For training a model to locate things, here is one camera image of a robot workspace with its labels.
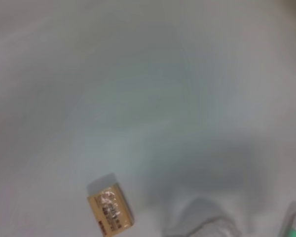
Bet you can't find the white paper ball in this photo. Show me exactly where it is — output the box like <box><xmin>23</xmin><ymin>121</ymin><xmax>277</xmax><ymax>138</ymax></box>
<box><xmin>162</xmin><ymin>197</ymin><xmax>240</xmax><ymax>237</ymax></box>

